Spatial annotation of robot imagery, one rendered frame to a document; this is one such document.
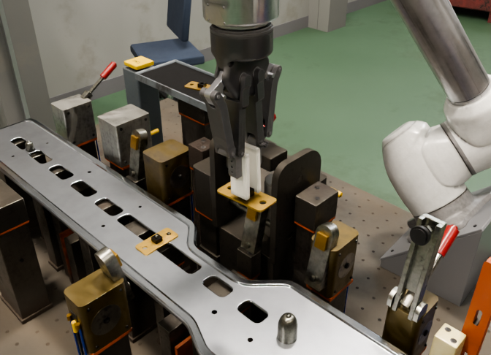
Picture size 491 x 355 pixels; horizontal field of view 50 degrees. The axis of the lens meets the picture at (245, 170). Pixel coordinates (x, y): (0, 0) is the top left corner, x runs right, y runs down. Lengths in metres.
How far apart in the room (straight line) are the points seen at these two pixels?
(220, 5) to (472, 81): 0.81
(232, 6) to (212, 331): 0.53
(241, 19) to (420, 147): 0.85
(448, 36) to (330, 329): 0.67
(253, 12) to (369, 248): 1.06
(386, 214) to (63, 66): 2.84
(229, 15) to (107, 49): 3.57
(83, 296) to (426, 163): 0.86
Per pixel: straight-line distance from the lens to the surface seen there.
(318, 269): 0.98
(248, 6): 0.60
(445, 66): 1.27
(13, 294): 1.36
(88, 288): 0.94
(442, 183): 1.38
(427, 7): 1.20
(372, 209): 1.70
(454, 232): 0.92
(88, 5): 4.01
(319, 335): 0.91
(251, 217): 1.01
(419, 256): 0.85
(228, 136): 0.65
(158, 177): 1.20
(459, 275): 1.39
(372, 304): 1.39
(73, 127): 1.55
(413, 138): 1.37
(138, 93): 1.51
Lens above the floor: 1.68
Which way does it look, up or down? 32 degrees down
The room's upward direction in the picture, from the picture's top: straight up
